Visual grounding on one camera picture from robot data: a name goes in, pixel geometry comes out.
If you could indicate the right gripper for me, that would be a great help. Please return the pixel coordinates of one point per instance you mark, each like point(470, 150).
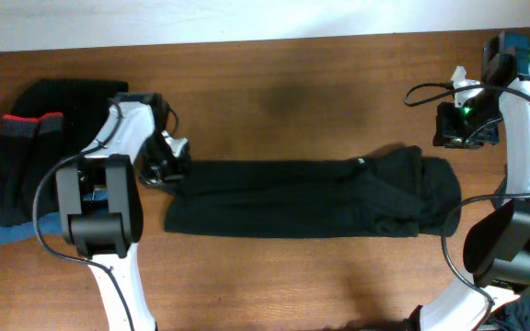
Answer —
point(450, 135)

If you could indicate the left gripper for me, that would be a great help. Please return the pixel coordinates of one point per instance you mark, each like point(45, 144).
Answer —
point(155, 166)

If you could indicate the black t-shirt with logo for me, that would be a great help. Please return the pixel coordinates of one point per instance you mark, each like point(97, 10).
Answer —
point(400, 194)

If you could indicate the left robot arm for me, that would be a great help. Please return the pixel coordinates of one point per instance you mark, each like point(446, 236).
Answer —
point(101, 213)

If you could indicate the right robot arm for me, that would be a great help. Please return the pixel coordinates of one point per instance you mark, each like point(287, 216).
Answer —
point(496, 255)

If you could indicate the folded black garment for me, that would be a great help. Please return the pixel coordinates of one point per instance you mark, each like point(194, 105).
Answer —
point(83, 103)

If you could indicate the right dark sock red cuff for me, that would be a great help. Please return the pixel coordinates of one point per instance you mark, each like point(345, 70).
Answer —
point(44, 152)

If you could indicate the middle dark sock red cuff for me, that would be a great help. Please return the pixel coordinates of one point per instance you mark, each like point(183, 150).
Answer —
point(16, 136)

